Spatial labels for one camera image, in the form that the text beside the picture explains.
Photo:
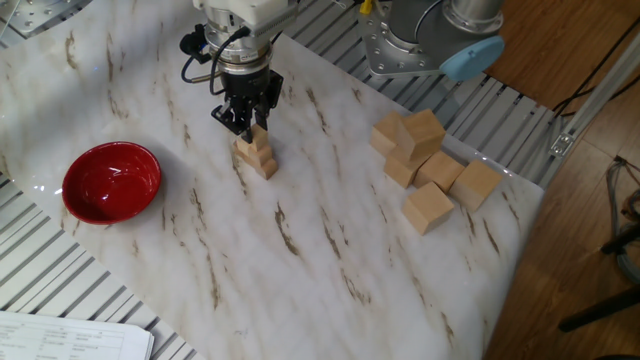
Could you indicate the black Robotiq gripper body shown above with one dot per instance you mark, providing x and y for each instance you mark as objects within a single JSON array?
[{"x": 247, "y": 87}]

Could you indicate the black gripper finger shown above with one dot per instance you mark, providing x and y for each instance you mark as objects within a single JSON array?
[
  {"x": 231, "y": 119},
  {"x": 272, "y": 92}
]

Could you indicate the small wooden cube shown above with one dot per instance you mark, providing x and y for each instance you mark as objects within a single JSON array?
[
  {"x": 262, "y": 155},
  {"x": 243, "y": 147},
  {"x": 236, "y": 152},
  {"x": 267, "y": 170},
  {"x": 248, "y": 162},
  {"x": 259, "y": 137}
]

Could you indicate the large wooden cube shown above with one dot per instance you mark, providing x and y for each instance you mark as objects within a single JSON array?
[
  {"x": 475, "y": 184},
  {"x": 427, "y": 207},
  {"x": 440, "y": 167},
  {"x": 385, "y": 131},
  {"x": 422, "y": 132},
  {"x": 400, "y": 172}
]

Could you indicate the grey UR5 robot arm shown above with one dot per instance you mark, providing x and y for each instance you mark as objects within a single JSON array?
[{"x": 450, "y": 30}]

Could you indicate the white printed paper stack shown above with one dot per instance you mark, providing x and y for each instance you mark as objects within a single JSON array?
[{"x": 60, "y": 340}]

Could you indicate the yellow plastic clip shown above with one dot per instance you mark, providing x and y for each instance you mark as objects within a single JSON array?
[{"x": 366, "y": 7}]

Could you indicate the white marble pattern board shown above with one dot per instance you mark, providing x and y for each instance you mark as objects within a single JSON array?
[{"x": 200, "y": 250}]

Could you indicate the red bowl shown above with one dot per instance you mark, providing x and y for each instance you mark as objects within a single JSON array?
[{"x": 112, "y": 185}]

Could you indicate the silver perforated mounting plate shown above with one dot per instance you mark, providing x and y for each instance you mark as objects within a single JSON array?
[{"x": 45, "y": 15}]

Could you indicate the black chair base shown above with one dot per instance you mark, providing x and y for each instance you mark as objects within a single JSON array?
[{"x": 600, "y": 310}]

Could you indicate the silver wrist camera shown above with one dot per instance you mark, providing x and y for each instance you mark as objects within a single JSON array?
[{"x": 277, "y": 22}]

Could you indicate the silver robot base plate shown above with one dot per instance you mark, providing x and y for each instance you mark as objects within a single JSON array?
[{"x": 395, "y": 57}]

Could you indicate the aluminium frame profile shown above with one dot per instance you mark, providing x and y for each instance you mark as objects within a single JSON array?
[{"x": 595, "y": 107}]

